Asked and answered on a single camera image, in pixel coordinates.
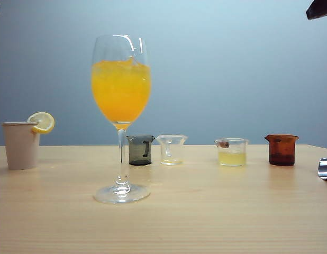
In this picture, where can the amber brown measuring cup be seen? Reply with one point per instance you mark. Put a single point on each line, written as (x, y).
(282, 152)

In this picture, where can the clear cup with orange juice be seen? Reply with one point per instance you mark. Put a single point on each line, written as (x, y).
(171, 158)

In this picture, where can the shiny silver metal object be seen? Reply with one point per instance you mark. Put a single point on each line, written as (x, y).
(326, 169)

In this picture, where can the yellow lemon slice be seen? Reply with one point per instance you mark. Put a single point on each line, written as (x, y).
(45, 121)

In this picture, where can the clear cup with pale juice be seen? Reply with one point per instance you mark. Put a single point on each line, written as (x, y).
(232, 158)

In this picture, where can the clear stemmed wine glass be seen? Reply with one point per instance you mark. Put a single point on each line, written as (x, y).
(121, 92)

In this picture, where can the smoky grey measuring cup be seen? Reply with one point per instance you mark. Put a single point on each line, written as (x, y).
(138, 152)

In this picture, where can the beige paper cup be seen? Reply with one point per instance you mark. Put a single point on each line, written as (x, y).
(20, 148)

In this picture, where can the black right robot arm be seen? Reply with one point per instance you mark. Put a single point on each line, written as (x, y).
(321, 9)

